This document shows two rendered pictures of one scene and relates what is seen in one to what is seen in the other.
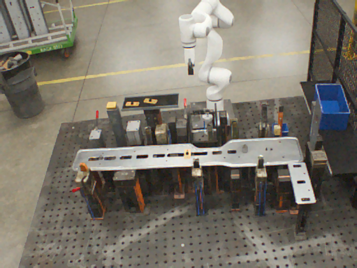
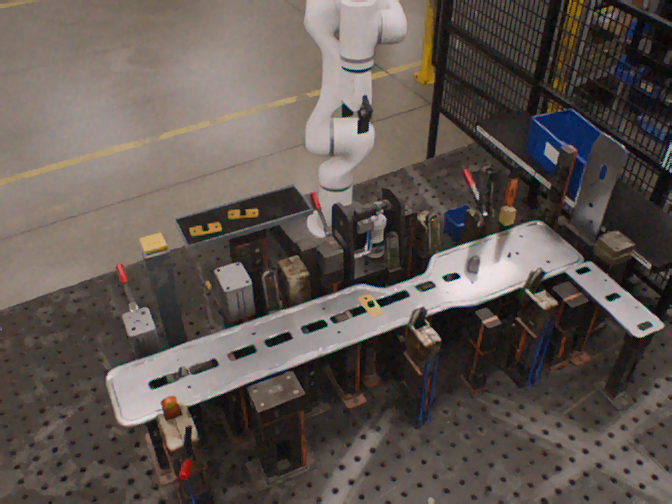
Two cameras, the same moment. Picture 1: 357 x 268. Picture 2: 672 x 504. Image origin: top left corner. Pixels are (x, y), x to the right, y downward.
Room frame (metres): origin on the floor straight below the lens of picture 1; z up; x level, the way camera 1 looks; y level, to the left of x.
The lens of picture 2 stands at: (0.61, 0.77, 2.33)
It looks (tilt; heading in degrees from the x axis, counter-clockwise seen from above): 42 degrees down; 326
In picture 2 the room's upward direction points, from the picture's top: straight up
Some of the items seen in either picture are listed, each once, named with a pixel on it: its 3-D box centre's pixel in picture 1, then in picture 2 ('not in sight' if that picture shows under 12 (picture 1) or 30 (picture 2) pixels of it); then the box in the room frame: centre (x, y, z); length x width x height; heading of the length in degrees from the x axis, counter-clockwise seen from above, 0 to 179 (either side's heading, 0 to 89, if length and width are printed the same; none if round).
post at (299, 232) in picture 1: (301, 217); (626, 362); (1.16, -0.59, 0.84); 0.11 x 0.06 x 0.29; 172
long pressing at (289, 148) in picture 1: (183, 156); (365, 311); (1.62, -0.01, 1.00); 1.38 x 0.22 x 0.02; 82
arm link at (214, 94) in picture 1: (218, 83); (346, 152); (2.16, -0.32, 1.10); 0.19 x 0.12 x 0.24; 60
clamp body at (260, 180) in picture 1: (259, 191); (528, 338); (1.36, -0.40, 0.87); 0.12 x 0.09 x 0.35; 172
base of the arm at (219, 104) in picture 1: (215, 107); (334, 203); (2.18, -0.29, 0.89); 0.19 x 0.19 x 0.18
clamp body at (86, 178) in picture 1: (91, 194); (190, 469); (1.52, 0.58, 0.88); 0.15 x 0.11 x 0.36; 172
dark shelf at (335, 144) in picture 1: (331, 122); (578, 179); (1.69, -0.95, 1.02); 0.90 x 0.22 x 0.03; 172
